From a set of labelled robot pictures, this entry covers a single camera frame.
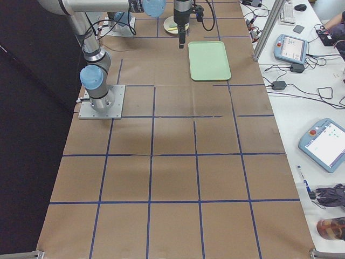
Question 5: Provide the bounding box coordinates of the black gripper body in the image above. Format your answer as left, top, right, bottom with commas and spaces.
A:
174, 0, 191, 31

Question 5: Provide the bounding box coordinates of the white round plate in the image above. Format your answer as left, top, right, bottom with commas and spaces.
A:
163, 16, 178, 35

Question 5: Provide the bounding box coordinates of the light green tray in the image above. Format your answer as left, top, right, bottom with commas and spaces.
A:
188, 41, 231, 81

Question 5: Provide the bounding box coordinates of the white keyboard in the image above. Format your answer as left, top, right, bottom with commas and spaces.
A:
279, 1, 295, 26

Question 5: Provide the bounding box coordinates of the blue teach pendant far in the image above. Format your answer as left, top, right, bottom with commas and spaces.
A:
273, 34, 308, 65

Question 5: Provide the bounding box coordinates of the blue teach pendant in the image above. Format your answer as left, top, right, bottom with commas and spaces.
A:
298, 118, 344, 173
273, 34, 308, 65

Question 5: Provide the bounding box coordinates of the black power adapter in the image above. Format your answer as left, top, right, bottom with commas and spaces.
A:
290, 64, 305, 73
271, 80, 287, 91

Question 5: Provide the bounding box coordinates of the black computer mouse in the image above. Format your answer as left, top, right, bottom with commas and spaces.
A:
294, 4, 307, 12

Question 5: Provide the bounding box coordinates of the blue teach pendant near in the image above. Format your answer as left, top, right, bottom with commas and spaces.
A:
298, 118, 344, 173

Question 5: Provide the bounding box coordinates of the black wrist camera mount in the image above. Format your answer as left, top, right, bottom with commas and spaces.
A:
192, 4, 204, 23

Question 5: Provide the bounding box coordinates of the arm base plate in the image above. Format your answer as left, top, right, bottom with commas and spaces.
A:
78, 85, 126, 119
103, 16, 137, 37

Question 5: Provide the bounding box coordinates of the aluminium frame post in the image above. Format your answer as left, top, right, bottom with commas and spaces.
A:
252, 0, 285, 62

